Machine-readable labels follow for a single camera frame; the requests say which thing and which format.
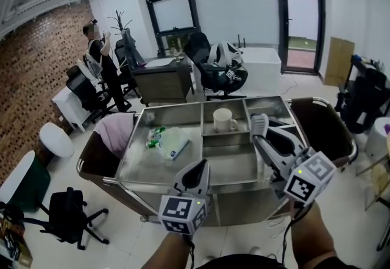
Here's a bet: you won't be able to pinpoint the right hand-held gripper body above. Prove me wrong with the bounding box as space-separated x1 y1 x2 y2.
253 126 338 203

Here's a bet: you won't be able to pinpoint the spare hand-held gripper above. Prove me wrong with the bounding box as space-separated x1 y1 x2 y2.
224 68 243 83

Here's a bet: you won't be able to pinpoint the person's black shirt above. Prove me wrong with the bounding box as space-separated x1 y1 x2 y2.
194 254 362 269

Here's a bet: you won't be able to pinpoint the cardboard box with items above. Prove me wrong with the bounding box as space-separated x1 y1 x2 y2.
0 215 34 269

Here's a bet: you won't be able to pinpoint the white bag with black straps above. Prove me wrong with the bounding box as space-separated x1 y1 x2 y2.
207 41 244 68

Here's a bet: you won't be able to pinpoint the black monitor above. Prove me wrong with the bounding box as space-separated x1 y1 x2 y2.
121 28 146 68

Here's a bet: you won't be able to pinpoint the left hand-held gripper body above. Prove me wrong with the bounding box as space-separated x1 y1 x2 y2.
157 158 211 236

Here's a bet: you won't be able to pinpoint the clear plastic tissue packet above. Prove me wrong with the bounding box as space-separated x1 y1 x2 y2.
157 127 191 161

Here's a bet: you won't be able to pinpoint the green snack packet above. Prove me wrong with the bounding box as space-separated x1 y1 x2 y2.
145 126 167 149

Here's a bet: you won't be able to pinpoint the black coat rack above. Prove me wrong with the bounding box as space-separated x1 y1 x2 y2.
107 9 133 32

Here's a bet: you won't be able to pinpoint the small white table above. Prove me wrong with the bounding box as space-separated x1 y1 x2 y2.
51 86 96 134

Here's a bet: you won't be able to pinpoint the person's right forearm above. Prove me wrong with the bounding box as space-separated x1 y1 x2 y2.
289 200 336 269

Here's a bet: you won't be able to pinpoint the pink cloth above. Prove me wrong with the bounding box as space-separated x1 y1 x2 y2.
93 114 135 159

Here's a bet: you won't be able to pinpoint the white round stool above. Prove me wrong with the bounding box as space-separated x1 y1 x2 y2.
39 122 76 159

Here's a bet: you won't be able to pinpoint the white mug item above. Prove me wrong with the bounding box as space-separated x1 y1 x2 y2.
212 108 238 134

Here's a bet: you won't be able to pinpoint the flat cardboard sheet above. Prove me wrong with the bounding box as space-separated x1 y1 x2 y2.
322 36 356 86

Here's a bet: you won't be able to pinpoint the white round container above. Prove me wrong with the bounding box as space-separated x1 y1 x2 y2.
364 117 390 162

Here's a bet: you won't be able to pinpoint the stainless steel cart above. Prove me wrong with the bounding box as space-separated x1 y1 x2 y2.
76 96 359 228

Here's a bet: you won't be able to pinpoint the white floor cable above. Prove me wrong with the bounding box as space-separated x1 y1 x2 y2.
267 218 291 240

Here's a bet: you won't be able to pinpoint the black office chair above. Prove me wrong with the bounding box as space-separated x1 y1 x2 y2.
23 187 110 251
183 32 249 102
114 38 141 99
334 67 388 135
66 65 132 124

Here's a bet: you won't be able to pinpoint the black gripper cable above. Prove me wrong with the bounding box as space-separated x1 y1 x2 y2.
280 200 307 265

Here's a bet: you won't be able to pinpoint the person's left forearm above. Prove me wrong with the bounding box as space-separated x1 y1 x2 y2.
148 231 196 269

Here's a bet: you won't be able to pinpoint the black framed glass door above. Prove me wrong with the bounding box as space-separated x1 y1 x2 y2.
270 0 327 75

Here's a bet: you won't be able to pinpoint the dark wooden desk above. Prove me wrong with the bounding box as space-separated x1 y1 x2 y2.
129 54 193 107

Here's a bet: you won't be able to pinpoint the gold metal frame chair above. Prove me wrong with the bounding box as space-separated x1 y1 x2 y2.
355 139 390 212

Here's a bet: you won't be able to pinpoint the glass bottles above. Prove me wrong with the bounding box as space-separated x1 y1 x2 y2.
169 37 185 63

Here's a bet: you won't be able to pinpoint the brown cart bag with cloth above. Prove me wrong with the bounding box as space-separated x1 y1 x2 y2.
77 112 138 179

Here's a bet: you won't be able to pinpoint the green bin with white lid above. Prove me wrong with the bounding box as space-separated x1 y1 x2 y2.
0 150 51 213

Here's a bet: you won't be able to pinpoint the black metal shelf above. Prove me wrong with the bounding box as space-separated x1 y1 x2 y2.
346 54 388 89

